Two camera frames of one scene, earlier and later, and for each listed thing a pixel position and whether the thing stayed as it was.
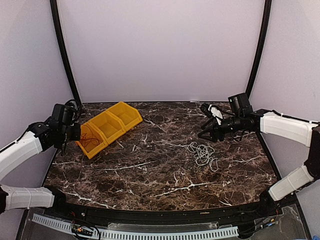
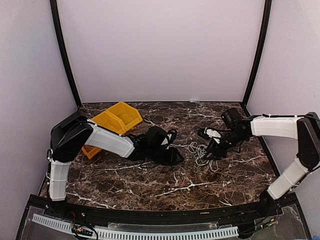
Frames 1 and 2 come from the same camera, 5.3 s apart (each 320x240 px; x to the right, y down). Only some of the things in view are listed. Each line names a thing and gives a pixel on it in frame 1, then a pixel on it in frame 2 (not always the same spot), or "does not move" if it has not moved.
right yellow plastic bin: x=129 y=116 does not move
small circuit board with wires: x=79 y=229 does not move
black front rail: x=235 y=213 does not move
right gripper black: x=215 y=128 to x=216 y=150
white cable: x=203 y=154 does not move
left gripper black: x=76 y=135 to x=172 y=159
